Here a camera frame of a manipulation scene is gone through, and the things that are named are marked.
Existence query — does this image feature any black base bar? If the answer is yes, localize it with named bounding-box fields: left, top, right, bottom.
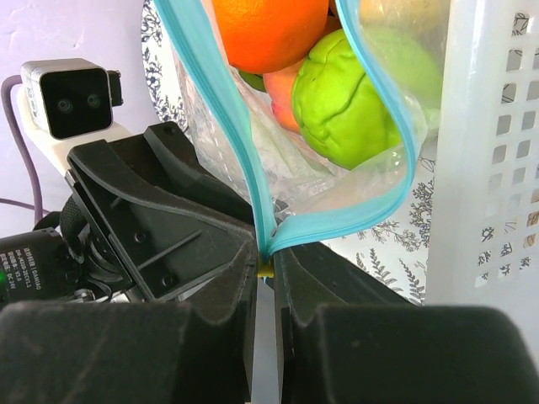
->
left=291, top=242, right=411, bottom=306

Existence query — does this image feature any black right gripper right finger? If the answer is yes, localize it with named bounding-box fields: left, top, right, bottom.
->
left=274, top=249, right=538, bottom=403

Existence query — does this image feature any green fruit toy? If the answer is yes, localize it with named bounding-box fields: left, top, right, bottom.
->
left=291, top=28, right=442, bottom=170

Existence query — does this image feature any clear zip top bag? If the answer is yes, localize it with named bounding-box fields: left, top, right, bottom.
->
left=154, top=1, right=450, bottom=261

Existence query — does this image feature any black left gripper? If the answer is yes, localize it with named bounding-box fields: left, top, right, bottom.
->
left=1, top=122, right=257, bottom=308

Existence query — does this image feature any blue patterned plate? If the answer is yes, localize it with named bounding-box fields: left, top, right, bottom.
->
left=141, top=1, right=188, bottom=130

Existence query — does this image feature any white plastic basket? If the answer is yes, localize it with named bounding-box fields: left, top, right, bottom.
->
left=423, top=0, right=539, bottom=325

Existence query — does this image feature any peach toy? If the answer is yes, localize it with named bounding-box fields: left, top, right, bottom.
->
left=263, top=62, right=301, bottom=134

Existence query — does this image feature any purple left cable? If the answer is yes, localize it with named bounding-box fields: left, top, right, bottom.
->
left=0, top=75, right=51, bottom=220

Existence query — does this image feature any orange fruit toy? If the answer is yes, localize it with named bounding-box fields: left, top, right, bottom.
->
left=212, top=0, right=329, bottom=74

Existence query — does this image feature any yellow pear toy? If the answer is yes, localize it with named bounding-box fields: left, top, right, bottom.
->
left=359, top=0, right=450, bottom=34

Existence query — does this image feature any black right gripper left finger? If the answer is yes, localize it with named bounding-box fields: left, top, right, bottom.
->
left=1, top=242, right=257, bottom=403

